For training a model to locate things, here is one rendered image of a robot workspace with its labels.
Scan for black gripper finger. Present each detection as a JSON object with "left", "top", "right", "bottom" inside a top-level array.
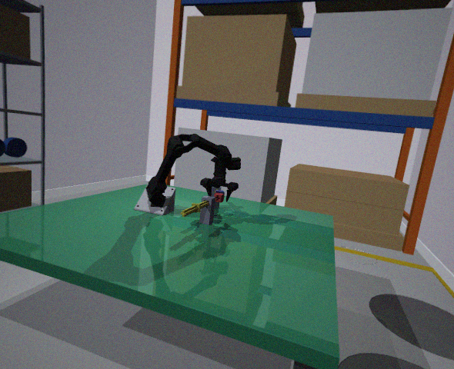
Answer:
[
  {"left": 203, "top": 185, "right": 212, "bottom": 196},
  {"left": 226, "top": 189, "right": 233, "bottom": 202}
]

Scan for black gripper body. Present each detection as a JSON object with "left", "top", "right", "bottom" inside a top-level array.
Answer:
[{"left": 200, "top": 171, "right": 239, "bottom": 191}]

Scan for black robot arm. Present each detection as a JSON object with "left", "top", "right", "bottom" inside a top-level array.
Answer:
[{"left": 146, "top": 134, "right": 241, "bottom": 207}]

